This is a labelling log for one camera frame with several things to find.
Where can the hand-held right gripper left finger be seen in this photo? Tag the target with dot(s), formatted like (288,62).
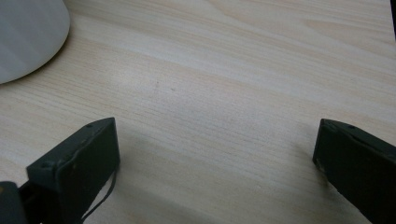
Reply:
(79,165)

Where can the white round plate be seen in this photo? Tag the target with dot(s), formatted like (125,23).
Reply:
(28,34)

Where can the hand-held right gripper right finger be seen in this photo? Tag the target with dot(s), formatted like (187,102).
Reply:
(358,161)

